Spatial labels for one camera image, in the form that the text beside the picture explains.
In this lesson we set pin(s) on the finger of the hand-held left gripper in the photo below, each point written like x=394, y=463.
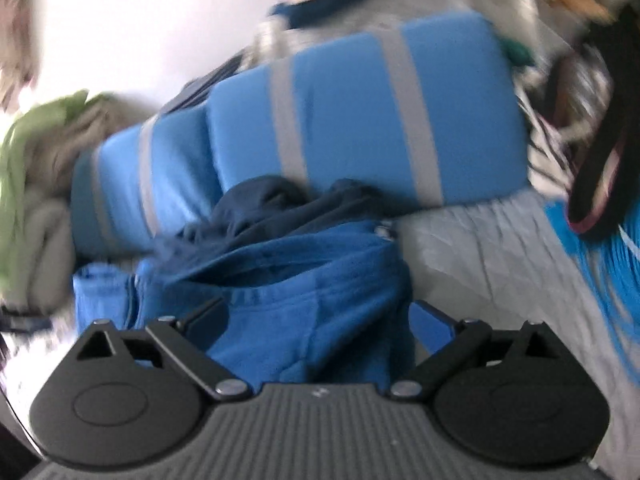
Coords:
x=25, y=323

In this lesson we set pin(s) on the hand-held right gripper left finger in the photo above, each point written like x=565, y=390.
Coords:
x=202, y=320

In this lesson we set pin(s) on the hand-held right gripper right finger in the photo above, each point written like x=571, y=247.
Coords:
x=430, y=327

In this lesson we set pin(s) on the blue fleece hoodie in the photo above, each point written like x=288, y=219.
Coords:
x=310, y=280

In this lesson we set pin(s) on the white quilted bed sheet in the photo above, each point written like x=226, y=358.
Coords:
x=500, y=270

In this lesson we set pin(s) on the blue grey-striped pillow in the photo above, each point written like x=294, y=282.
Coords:
x=350, y=110
x=170, y=170

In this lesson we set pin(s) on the light green cloth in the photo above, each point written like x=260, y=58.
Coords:
x=20, y=170

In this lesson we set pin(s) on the bright blue cloth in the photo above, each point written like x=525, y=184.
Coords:
x=590, y=260

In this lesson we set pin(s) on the black white striped cloth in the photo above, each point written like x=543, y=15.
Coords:
x=550, y=160

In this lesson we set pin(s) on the black bag with pink trim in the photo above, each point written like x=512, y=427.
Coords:
x=600, y=185

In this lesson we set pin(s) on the dark striped cloth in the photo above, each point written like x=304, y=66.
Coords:
x=210, y=85

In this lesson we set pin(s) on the navy cloth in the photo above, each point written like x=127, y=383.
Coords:
x=325, y=10

